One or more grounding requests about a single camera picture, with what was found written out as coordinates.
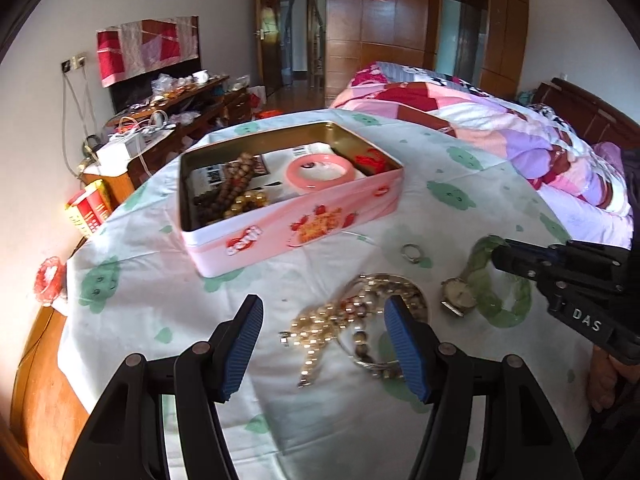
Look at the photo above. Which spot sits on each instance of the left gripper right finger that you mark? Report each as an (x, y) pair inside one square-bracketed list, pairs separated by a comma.
[(415, 345)]

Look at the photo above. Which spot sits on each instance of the white box on cabinet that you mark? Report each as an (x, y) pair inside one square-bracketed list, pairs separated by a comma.
[(120, 149)]

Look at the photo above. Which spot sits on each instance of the white mug on cabinet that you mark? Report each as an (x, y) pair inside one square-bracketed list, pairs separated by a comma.
[(201, 77)]

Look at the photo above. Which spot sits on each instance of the red yellow gift box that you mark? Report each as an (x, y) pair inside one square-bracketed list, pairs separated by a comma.
[(90, 207)]

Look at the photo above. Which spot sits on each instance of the right hand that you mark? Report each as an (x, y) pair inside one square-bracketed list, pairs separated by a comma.
[(603, 377)]

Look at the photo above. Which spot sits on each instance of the wooden wardrobe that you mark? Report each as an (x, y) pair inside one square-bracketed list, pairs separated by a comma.
[(408, 31)]

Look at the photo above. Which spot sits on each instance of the red tassel pendant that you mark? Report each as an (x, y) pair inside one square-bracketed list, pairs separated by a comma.
[(372, 162)]

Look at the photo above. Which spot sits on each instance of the newspaper lining in tin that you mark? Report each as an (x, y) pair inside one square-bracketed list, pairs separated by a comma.
[(270, 170)]

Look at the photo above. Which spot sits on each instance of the wall power socket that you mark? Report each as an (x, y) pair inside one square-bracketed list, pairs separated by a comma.
[(76, 62)]

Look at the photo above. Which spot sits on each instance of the pink jade bangle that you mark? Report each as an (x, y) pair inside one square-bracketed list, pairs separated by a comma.
[(317, 172)]

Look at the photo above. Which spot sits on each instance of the black television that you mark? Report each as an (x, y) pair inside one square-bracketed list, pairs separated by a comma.
[(135, 89)]

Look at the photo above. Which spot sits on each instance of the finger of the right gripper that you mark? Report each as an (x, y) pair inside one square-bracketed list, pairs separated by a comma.
[(536, 263)]

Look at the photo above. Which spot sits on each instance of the pink Genji tin box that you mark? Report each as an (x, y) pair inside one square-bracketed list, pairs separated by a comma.
[(264, 227)]

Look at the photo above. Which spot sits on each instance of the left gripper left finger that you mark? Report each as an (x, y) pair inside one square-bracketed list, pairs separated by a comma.
[(233, 343)]

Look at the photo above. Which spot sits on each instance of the brown wooden bead mala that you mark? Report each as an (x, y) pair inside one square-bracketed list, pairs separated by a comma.
[(215, 189)]

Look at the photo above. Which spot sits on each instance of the red net covered cup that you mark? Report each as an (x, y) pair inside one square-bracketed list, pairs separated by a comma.
[(49, 281)]

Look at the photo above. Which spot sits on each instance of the green cloud print tablecloth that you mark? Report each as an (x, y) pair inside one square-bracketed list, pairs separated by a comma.
[(134, 288)]

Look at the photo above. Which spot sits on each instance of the wristwatch with white dial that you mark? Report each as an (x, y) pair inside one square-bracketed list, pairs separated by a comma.
[(457, 297)]

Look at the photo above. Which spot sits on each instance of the red white patchwork cloth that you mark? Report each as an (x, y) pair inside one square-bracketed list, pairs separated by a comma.
[(132, 49)]

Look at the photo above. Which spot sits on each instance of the wooden bed headboard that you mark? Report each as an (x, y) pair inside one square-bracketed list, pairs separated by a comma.
[(594, 120)]

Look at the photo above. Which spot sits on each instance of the wooden room door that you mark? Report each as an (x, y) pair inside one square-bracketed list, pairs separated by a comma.
[(269, 46)]

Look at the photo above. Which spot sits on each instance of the pink patchwork quilt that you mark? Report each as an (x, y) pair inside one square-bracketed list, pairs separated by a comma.
[(583, 184)]

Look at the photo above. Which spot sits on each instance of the wooden TV cabinet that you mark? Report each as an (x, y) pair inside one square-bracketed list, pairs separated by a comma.
[(168, 127)]

